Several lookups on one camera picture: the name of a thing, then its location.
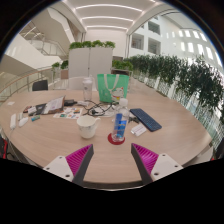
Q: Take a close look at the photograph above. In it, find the colourful sticker sheet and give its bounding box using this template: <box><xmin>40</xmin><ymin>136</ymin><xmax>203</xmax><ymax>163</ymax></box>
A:
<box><xmin>53</xmin><ymin>106</ymin><xmax>84</xmax><ymax>120</ymax></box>

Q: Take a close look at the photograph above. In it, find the wooden planter with plants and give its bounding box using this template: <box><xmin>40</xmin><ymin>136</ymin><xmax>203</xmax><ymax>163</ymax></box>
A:
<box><xmin>111</xmin><ymin>59</ymin><xmax>134</xmax><ymax>78</ymax></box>

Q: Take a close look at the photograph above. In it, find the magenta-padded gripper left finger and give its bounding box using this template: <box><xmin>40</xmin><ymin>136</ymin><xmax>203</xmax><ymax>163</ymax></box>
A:
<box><xmin>42</xmin><ymin>143</ymin><xmax>95</xmax><ymax>187</ymax></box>

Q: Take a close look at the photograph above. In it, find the white cabinet topped with plants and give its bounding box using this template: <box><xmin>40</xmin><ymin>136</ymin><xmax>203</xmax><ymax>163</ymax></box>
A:
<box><xmin>68</xmin><ymin>40</ymin><xmax>117</xmax><ymax>90</ymax></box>

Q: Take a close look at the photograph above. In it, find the dark blue keyboard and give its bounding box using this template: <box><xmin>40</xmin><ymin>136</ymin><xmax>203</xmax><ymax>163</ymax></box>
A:
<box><xmin>129</xmin><ymin>107</ymin><xmax>163</xmax><ymax>133</ymax></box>

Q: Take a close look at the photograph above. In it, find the small white packet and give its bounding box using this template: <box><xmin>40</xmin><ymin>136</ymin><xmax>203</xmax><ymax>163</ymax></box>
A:
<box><xmin>130</xmin><ymin>123</ymin><xmax>148</xmax><ymax>137</ymax></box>

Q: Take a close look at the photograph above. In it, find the white computer mouse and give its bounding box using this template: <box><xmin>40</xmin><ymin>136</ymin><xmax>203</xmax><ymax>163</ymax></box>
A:
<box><xmin>18</xmin><ymin>116</ymin><xmax>30</xmax><ymax>128</ymax></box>

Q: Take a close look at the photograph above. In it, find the open white booklet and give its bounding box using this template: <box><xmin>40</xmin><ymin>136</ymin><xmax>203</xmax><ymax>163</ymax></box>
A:
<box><xmin>41</xmin><ymin>95</ymin><xmax>66</xmax><ymax>115</ymax></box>

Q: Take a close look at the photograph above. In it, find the clear blue-labelled water bottle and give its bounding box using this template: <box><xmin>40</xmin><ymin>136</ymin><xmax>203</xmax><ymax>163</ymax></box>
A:
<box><xmin>111</xmin><ymin>97</ymin><xmax>130</xmax><ymax>143</ymax></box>

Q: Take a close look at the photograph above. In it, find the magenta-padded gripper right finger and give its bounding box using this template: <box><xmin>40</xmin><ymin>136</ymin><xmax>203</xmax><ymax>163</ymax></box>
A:
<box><xmin>130</xmin><ymin>142</ymin><xmax>185</xmax><ymax>186</ymax></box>

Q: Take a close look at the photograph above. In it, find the clear tumbler with white lid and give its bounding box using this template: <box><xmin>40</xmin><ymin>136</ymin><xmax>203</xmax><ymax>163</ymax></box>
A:
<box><xmin>81</xmin><ymin>76</ymin><xmax>94</xmax><ymax>102</ymax></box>

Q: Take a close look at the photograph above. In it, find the green tote bag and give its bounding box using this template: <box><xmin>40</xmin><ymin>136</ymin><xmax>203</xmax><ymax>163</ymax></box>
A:
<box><xmin>96</xmin><ymin>73</ymin><xmax>130</xmax><ymax>104</ymax></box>

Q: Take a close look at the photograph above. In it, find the black and red office chair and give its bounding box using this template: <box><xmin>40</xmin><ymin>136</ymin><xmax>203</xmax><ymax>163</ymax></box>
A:
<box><xmin>0</xmin><ymin>136</ymin><xmax>9</xmax><ymax>159</ymax></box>

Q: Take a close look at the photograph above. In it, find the white power strip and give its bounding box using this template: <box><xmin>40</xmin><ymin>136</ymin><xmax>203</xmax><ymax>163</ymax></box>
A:
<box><xmin>9</xmin><ymin>113</ymin><xmax>18</xmax><ymax>131</ymax></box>

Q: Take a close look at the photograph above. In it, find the white ceramic mug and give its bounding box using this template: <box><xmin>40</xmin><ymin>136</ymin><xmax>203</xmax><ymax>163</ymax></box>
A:
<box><xmin>76</xmin><ymin>114</ymin><xmax>101</xmax><ymax>140</ymax></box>

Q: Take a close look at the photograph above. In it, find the flat round red coaster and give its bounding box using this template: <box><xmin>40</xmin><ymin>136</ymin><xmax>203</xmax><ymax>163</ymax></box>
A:
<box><xmin>107</xmin><ymin>132</ymin><xmax>126</xmax><ymax>146</ymax></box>

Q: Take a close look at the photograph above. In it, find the small planter with green plants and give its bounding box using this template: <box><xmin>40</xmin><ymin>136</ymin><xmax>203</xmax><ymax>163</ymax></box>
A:
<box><xmin>51</xmin><ymin>59</ymin><xmax>70</xmax><ymax>80</ymax></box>

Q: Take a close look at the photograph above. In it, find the small black box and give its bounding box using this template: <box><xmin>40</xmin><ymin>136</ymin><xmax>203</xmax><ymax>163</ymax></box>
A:
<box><xmin>63</xmin><ymin>98</ymin><xmax>78</xmax><ymax>107</ymax></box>

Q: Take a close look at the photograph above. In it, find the black cable bundle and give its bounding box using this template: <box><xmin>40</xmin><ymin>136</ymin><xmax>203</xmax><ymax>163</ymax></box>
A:
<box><xmin>81</xmin><ymin>100</ymin><xmax>116</xmax><ymax>118</ymax></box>

